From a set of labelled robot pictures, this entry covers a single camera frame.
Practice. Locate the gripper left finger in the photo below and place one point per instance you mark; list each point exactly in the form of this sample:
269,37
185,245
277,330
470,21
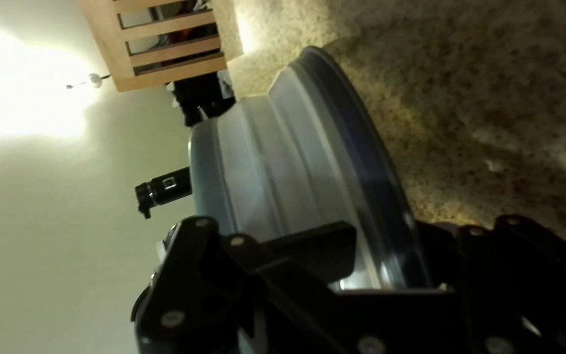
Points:
189,295

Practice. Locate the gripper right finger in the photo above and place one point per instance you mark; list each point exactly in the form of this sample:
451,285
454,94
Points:
519,275

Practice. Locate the grey bowl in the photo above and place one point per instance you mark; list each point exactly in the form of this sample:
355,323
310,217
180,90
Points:
283,162

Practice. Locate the black cylindrical device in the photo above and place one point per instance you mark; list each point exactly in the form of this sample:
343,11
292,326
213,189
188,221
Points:
165,188

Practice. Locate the black bag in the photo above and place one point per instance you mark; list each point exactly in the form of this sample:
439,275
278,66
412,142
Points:
199,101

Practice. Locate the light wooden slatted rack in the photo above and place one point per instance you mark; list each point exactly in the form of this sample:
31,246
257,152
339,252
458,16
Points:
175,69

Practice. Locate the white spring door stop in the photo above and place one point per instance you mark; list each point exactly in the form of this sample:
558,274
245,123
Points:
94,80

